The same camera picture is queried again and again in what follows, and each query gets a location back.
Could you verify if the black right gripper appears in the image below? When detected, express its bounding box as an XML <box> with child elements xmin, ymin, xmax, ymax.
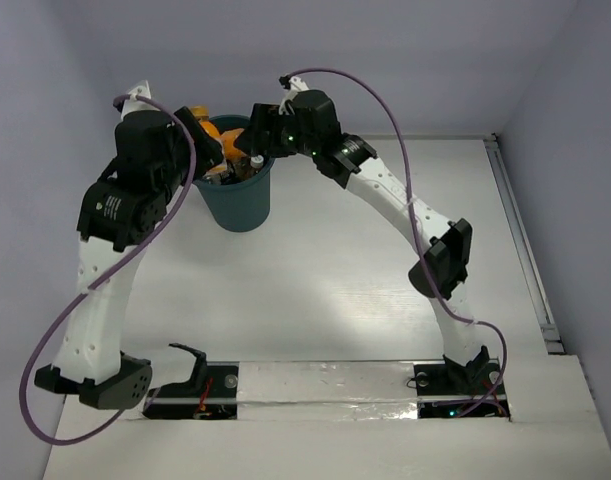
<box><xmin>233</xmin><ymin>102</ymin><xmax>319</xmax><ymax>158</ymax></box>

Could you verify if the long orange label bottle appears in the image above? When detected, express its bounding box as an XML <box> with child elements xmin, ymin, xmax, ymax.
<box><xmin>233</xmin><ymin>155</ymin><xmax>265</xmax><ymax>182</ymax></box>

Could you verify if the small orange patterned bottle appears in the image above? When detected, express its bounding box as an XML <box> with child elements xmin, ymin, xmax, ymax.
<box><xmin>220</xmin><ymin>128</ymin><xmax>247</xmax><ymax>162</ymax></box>

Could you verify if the small orange juice bottle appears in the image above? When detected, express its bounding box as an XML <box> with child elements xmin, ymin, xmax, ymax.
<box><xmin>189</xmin><ymin>105</ymin><xmax>221</xmax><ymax>143</ymax></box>

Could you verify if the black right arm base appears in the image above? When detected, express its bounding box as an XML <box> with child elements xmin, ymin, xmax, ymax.
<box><xmin>406</xmin><ymin>346</ymin><xmax>510</xmax><ymax>419</ymax></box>

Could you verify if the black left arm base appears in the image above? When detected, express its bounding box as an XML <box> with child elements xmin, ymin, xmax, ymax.
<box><xmin>141</xmin><ymin>342</ymin><xmax>240</xmax><ymax>420</ymax></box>

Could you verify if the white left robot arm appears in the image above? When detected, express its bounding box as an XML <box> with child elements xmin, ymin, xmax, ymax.
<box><xmin>34</xmin><ymin>107</ymin><xmax>223</xmax><ymax>410</ymax></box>

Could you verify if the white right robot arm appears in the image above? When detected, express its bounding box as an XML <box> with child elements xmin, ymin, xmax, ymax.
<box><xmin>234</xmin><ymin>90</ymin><xmax>489</xmax><ymax>392</ymax></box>

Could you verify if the dark teal plastic bin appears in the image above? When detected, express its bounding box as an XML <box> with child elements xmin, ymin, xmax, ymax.
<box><xmin>194</xmin><ymin>115</ymin><xmax>274</xmax><ymax>232</ymax></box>

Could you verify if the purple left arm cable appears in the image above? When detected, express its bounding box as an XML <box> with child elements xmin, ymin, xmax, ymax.
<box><xmin>18</xmin><ymin>94</ymin><xmax>200</xmax><ymax>445</ymax></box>

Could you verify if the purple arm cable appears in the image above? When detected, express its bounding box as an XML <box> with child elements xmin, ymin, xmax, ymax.
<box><xmin>18</xmin><ymin>94</ymin><xmax>200</xmax><ymax>445</ymax></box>
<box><xmin>284</xmin><ymin>67</ymin><xmax>509</xmax><ymax>419</ymax></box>

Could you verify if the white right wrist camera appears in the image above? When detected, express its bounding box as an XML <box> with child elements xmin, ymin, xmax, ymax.
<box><xmin>279</xmin><ymin>74</ymin><xmax>309</xmax><ymax>115</ymax></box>

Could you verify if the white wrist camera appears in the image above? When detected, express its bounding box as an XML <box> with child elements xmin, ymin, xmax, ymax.
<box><xmin>279</xmin><ymin>74</ymin><xmax>309</xmax><ymax>115</ymax></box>
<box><xmin>113</xmin><ymin>80</ymin><xmax>155</xmax><ymax>119</ymax></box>

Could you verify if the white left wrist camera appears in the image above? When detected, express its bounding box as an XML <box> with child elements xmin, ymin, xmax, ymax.
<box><xmin>113</xmin><ymin>80</ymin><xmax>155</xmax><ymax>119</ymax></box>

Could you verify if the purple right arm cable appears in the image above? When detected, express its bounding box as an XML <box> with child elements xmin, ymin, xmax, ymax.
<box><xmin>284</xmin><ymin>67</ymin><xmax>509</xmax><ymax>419</ymax></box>

